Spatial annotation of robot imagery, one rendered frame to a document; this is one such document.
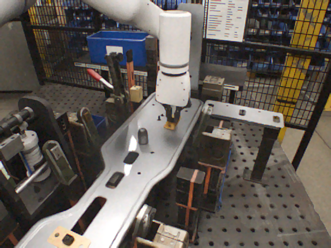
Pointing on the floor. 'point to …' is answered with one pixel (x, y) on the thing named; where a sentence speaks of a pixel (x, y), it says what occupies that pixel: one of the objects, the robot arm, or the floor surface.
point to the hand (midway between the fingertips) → (172, 114)
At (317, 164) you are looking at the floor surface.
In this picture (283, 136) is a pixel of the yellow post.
